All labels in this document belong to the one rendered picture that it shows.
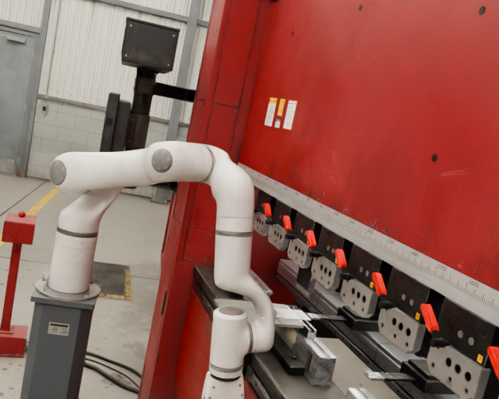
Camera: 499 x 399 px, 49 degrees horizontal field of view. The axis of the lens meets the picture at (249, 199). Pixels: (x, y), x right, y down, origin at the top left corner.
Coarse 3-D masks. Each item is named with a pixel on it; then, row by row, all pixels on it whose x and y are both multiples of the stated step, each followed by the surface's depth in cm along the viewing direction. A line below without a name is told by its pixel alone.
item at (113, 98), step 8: (112, 96) 249; (112, 104) 250; (120, 104) 253; (128, 104) 254; (112, 112) 251; (120, 112) 254; (128, 112) 255; (104, 120) 253; (112, 120) 251; (120, 120) 255; (128, 120) 256; (104, 128) 251; (112, 128) 252; (120, 128) 256; (104, 136) 252; (112, 136) 253; (120, 136) 256; (104, 144) 252; (112, 144) 256; (120, 144) 257
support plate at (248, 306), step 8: (216, 304) 182; (224, 304) 183; (232, 304) 184; (240, 304) 186; (248, 304) 187; (272, 304) 193; (280, 304) 194; (248, 312) 180; (248, 320) 173; (280, 320) 179; (288, 320) 180; (296, 320) 182
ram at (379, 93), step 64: (320, 0) 198; (384, 0) 156; (448, 0) 129; (320, 64) 190; (384, 64) 152; (448, 64) 126; (256, 128) 242; (320, 128) 183; (384, 128) 147; (448, 128) 123; (320, 192) 176; (384, 192) 143; (448, 192) 120; (384, 256) 139; (448, 256) 117
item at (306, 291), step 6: (300, 270) 188; (306, 270) 184; (300, 276) 188; (306, 276) 184; (300, 282) 187; (306, 282) 183; (312, 282) 181; (300, 288) 188; (306, 288) 183; (312, 288) 181; (306, 294) 184
